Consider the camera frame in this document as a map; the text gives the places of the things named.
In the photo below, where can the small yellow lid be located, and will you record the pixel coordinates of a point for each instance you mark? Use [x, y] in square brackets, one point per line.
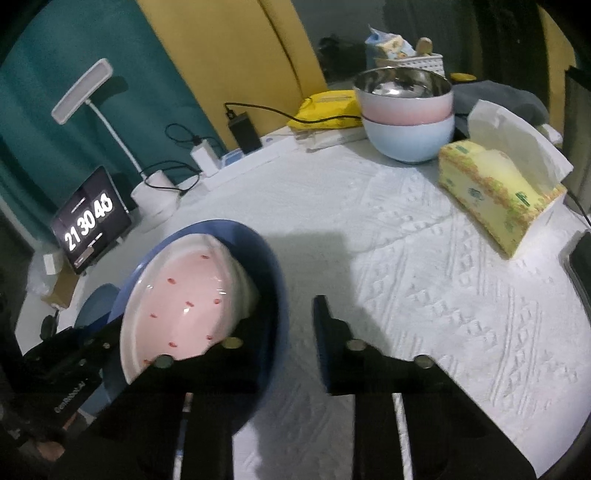
[461, 77]

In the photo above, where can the cardboard box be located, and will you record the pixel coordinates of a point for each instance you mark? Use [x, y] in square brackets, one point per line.
[62, 288]

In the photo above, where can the black round device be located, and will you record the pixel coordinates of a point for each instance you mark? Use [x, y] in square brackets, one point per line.
[49, 326]

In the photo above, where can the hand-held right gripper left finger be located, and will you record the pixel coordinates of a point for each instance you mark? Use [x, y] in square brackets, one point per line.
[240, 364]

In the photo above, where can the yellow wipes packet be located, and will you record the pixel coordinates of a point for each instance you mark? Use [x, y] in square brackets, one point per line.
[328, 106]

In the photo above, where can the light blue bowl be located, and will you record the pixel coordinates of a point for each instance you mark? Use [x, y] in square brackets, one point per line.
[406, 143]

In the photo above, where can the dark blue bowl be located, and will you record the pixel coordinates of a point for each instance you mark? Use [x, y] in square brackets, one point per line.
[272, 277]

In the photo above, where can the blue and white packet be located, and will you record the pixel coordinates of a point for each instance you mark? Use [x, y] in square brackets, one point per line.
[388, 44]

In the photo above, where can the yellow tissue box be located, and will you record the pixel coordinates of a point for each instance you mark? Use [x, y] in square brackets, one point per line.
[489, 194]

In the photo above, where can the tablet showing clock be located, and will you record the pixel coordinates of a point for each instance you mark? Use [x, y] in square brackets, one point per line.
[87, 221]

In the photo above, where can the white slotted basket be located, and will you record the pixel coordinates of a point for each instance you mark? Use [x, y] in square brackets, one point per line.
[411, 62]

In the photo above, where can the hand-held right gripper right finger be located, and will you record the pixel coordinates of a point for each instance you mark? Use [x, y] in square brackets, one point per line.
[323, 350]

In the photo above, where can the white power strip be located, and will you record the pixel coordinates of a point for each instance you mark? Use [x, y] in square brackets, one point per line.
[249, 159]

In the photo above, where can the person's left hand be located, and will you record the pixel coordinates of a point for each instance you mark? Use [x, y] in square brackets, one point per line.
[51, 451]

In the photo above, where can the yellow curtain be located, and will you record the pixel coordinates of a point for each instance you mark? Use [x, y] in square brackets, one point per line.
[240, 55]

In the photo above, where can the pink bowl with steel inside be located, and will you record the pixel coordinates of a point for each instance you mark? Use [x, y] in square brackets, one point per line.
[406, 110]

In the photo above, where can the white desk lamp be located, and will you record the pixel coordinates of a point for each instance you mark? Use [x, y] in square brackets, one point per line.
[83, 90]

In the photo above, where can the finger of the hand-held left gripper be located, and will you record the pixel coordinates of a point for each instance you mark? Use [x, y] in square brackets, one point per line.
[104, 337]

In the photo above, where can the black charger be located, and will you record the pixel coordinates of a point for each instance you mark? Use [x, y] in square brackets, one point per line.
[245, 134]

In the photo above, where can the black phone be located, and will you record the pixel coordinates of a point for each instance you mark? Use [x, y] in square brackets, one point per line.
[579, 263]

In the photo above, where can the white charger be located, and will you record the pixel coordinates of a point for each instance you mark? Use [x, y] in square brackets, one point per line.
[205, 157]

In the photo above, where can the dark grey cloth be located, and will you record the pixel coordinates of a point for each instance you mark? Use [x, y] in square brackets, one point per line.
[498, 101]

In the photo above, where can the pink speckled bowl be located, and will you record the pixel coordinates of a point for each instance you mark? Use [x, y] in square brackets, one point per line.
[184, 295]

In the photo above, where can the blue plate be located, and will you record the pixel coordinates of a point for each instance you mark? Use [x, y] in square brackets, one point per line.
[97, 300]

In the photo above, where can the wooden utensil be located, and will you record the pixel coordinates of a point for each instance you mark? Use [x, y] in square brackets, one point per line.
[425, 46]

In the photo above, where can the teal curtain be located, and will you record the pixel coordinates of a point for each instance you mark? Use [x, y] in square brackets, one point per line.
[138, 69]

